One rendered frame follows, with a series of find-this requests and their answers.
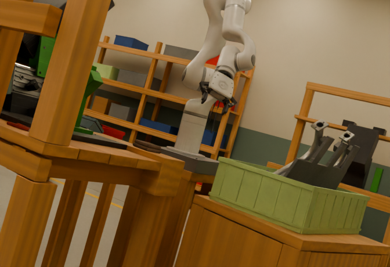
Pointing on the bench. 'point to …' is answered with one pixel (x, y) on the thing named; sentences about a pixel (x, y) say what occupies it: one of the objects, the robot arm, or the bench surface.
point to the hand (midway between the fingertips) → (214, 105)
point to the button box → (91, 123)
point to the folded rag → (147, 146)
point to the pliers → (18, 126)
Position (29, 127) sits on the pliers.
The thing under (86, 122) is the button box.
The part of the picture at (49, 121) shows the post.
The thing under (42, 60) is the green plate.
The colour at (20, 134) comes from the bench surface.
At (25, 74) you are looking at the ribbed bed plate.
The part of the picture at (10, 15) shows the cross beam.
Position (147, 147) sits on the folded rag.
